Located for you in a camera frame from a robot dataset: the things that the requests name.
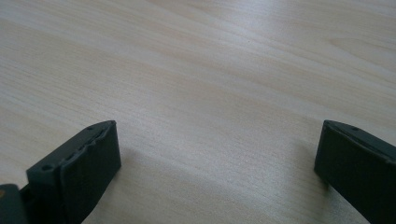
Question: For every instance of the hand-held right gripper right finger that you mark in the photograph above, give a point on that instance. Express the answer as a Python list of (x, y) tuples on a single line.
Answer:
[(358, 168)]

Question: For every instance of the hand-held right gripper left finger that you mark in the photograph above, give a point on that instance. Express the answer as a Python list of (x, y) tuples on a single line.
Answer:
[(81, 174)]

